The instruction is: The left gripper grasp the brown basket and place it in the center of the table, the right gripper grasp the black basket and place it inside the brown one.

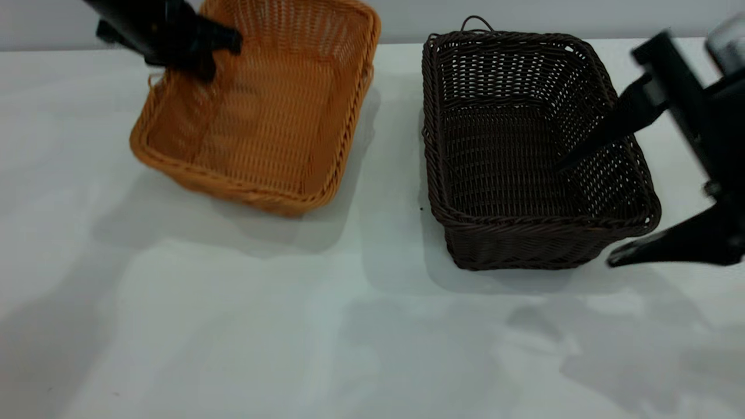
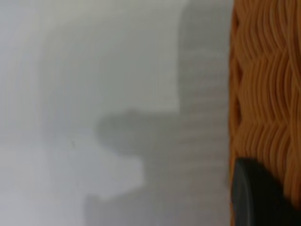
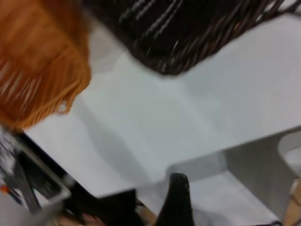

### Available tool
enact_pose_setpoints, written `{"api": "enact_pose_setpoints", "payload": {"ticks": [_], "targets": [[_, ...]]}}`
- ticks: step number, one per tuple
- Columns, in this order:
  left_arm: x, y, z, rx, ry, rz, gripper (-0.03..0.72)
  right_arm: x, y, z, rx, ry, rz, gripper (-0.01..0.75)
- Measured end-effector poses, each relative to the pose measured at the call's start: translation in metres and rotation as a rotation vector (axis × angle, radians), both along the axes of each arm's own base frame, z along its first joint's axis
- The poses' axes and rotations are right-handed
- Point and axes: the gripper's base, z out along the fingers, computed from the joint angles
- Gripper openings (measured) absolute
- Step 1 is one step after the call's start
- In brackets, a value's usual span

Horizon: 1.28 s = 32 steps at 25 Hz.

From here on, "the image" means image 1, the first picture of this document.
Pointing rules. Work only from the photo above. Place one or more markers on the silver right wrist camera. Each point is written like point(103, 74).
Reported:
point(730, 38)

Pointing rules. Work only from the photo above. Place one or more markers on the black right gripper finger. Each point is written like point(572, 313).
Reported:
point(631, 113)
point(698, 241)

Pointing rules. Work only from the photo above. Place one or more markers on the dark brown wicker basket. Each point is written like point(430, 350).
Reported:
point(495, 169)

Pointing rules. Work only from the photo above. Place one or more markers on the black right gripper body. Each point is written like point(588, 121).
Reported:
point(716, 122)

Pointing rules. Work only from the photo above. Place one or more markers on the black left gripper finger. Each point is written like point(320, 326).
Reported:
point(201, 68)
point(221, 39)

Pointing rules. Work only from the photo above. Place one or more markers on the orange-brown wicker basket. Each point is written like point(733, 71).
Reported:
point(273, 128)

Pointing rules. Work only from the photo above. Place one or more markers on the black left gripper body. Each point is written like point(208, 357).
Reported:
point(154, 29)

